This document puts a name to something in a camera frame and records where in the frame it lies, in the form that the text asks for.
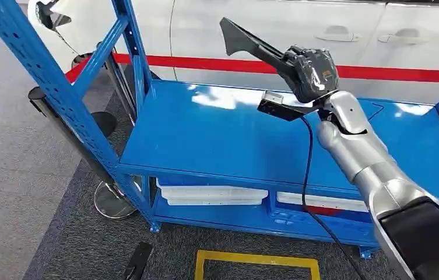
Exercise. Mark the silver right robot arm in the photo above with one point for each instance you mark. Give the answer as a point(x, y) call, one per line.
point(358, 154)

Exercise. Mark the black plastic plate frame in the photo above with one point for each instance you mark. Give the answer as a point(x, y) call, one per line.
point(242, 40)

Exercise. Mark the yellow floor tape square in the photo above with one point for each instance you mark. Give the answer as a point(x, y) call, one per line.
point(258, 257)

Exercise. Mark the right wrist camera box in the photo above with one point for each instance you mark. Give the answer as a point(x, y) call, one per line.
point(281, 110)

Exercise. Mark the black stanchion chrome base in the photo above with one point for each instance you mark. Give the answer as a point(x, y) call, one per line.
point(39, 98)

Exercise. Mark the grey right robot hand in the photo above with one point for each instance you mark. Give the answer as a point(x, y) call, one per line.
point(314, 75)

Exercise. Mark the white car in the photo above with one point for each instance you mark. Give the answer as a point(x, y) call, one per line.
point(196, 31)

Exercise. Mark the dark stanchion post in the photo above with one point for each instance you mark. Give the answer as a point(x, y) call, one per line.
point(120, 85)

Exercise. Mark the blue metal shelf rack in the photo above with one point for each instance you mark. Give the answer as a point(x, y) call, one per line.
point(223, 147)

